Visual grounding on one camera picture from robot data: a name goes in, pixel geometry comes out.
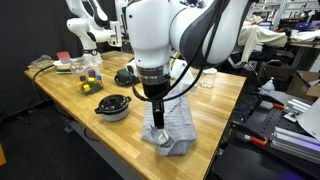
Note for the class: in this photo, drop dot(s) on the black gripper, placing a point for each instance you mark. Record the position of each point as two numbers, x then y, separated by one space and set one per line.
156 89

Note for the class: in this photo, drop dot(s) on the grey striped towel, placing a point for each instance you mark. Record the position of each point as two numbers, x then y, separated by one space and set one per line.
180 123

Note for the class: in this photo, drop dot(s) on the idle white robot arm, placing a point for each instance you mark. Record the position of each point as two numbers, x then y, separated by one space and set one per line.
83 28

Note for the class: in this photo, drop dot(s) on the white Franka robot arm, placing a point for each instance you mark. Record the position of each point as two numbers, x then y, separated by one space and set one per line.
150 36

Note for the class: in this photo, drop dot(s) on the white pot with black lid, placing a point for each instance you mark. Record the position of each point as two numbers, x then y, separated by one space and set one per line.
113 105

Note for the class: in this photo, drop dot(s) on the green zip case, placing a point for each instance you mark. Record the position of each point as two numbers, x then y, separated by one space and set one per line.
125 77

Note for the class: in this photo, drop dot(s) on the clear plastic jar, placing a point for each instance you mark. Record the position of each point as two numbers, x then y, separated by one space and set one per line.
209 79

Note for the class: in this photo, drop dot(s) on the plastic container with items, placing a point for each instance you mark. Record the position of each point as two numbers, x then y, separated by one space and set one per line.
78 66

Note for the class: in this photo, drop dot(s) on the black perforated workbench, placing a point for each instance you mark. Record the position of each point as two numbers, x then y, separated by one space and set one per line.
246 163

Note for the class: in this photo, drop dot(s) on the stack of plates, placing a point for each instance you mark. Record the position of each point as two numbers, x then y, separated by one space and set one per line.
62 70

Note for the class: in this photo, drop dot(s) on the black office chair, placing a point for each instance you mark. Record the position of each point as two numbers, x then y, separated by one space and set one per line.
246 56

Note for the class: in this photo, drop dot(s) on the white spray bottle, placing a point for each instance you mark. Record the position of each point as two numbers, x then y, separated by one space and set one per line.
267 87

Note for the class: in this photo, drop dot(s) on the red translucent card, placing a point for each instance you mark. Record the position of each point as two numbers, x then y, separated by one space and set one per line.
63 57

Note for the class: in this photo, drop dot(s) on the crumpled clear plastic bag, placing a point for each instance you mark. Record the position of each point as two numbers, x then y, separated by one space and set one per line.
41 61

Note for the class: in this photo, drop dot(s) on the cream garment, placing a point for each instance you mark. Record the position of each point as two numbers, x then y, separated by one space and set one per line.
263 36

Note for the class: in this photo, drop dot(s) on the aluminium extrusion bar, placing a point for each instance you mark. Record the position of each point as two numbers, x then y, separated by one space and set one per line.
293 150
296 135

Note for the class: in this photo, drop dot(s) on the short aluminium profile piece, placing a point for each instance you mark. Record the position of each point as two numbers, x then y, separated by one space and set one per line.
296 108

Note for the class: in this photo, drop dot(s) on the brown cardboard box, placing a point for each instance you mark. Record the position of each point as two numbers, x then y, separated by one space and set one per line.
300 86

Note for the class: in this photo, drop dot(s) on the white sheet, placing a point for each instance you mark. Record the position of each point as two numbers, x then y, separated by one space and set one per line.
311 123

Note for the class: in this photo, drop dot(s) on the black backdrop curtain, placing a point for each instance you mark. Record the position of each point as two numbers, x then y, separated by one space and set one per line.
26 33

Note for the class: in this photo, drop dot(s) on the metal shelving rack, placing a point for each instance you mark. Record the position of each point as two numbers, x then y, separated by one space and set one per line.
283 10

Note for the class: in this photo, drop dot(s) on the grey table frame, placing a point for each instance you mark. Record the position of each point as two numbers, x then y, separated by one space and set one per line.
100 151

